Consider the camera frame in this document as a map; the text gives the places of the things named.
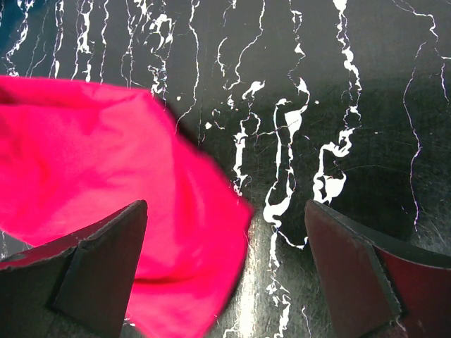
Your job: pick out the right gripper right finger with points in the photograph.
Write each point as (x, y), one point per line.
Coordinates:
(376, 285)

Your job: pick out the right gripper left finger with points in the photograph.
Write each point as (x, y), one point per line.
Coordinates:
(78, 285)

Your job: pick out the red t shirt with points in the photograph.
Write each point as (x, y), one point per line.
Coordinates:
(73, 152)

